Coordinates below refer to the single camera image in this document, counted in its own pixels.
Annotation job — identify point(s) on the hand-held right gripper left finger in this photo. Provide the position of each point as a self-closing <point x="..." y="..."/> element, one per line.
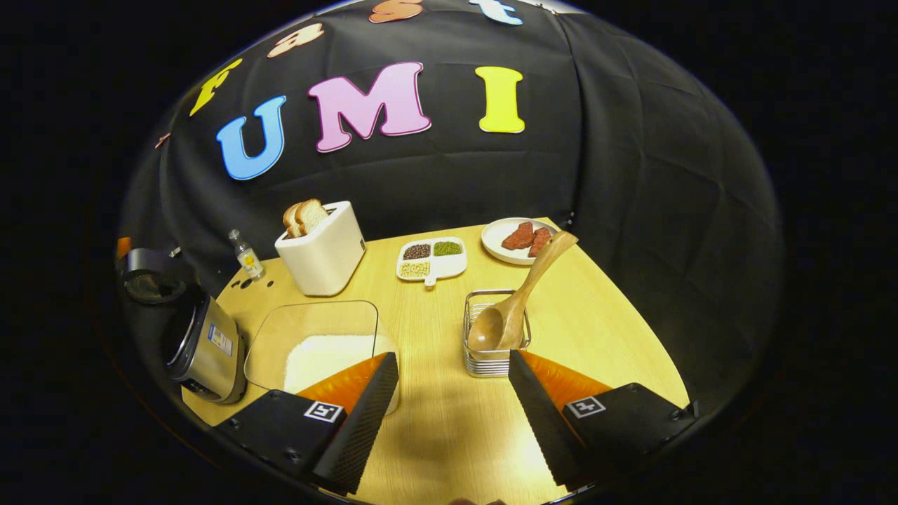
<point x="365" y="421"/>

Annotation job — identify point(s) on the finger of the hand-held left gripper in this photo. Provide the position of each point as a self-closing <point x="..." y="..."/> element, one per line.
<point x="123" y="247"/>

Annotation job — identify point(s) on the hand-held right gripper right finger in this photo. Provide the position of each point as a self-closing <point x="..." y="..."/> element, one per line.
<point x="544" y="424"/>

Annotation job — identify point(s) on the wooden spoon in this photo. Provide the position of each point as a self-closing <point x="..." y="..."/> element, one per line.
<point x="498" y="326"/>

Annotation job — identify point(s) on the dark lidded rice cooker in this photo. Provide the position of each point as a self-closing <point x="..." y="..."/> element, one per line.
<point x="210" y="351"/>

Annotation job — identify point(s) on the clear plastic rice box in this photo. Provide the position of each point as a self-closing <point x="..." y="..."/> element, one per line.
<point x="309" y="322"/>

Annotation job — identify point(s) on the small red clip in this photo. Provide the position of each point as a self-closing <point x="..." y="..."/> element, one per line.
<point x="163" y="140"/>

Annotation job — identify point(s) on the small glass bottle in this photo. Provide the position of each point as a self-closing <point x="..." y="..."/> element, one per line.
<point x="249" y="263"/>

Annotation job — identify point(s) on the pile of yellow soybeans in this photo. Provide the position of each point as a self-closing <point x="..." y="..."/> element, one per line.
<point x="414" y="269"/>

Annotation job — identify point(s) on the white toaster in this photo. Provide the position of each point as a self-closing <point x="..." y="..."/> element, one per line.
<point x="326" y="259"/>

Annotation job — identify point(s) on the bread slice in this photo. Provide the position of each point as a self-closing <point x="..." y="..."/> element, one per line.
<point x="290" y="221"/>
<point x="312" y="214"/>

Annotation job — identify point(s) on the pile of dark red beans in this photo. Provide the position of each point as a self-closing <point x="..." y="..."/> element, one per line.
<point x="417" y="251"/>

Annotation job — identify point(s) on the white divided dish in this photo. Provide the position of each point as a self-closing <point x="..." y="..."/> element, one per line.
<point x="452" y="265"/>

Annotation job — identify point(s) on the pile of green mung beans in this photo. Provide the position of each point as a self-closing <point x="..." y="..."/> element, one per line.
<point x="447" y="248"/>

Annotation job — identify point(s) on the round white plate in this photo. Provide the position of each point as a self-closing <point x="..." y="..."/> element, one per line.
<point x="494" y="238"/>

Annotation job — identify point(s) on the black backdrop cloth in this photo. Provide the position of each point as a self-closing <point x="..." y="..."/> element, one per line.
<point x="631" y="175"/>

